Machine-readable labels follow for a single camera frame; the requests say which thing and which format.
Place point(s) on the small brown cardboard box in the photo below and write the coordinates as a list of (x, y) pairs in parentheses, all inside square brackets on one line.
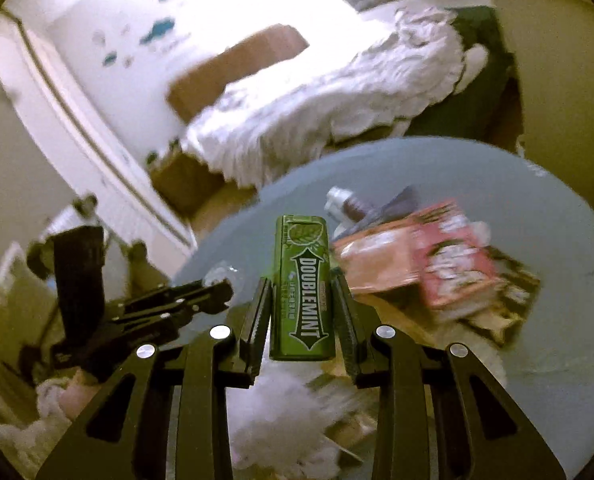
[(184, 182)]

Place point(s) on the blue wall sticker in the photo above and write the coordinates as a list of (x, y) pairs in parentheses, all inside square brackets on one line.
[(158, 30)]

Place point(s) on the large brown cardboard box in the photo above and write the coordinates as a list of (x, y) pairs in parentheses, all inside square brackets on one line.
[(237, 70)]

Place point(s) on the white duvet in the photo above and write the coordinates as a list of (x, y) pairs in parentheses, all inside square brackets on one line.
[(327, 105)]

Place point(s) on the small white bottle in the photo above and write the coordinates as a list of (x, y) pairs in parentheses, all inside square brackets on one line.
[(338, 202)]

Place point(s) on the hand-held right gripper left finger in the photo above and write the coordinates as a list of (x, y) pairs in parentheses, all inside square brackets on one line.
[(257, 335)]

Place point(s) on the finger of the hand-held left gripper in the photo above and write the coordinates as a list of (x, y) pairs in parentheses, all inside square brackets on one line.
[(187, 297), (157, 327)]

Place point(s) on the orange snack packet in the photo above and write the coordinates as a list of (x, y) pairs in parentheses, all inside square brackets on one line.
[(377, 260)]

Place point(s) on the red snack box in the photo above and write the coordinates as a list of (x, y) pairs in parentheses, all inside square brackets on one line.
[(452, 265)]

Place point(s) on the white door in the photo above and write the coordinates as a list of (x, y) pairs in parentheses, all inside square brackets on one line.
[(77, 120)]

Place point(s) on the white fluffy cloth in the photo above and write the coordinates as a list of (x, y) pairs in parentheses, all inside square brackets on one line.
[(22, 440)]

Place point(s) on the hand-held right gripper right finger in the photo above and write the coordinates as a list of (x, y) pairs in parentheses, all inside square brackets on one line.
[(344, 332)]

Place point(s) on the dark green bed sheet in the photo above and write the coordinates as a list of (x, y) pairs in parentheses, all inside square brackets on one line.
[(487, 105)]

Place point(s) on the black and yellow packet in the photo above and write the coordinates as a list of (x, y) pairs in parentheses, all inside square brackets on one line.
[(514, 295)]

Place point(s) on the green chewing gum box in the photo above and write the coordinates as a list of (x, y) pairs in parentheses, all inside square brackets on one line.
[(302, 285)]

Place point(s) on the small white object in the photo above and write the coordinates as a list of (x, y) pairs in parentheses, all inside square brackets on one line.
[(522, 145)]

